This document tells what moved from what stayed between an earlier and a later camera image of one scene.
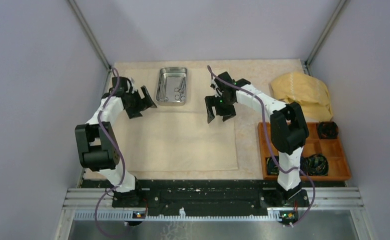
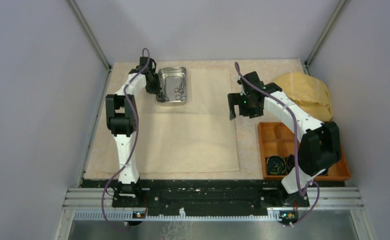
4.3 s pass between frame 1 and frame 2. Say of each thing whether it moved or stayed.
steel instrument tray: stayed
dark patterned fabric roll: stayed
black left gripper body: moved
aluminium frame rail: stayed
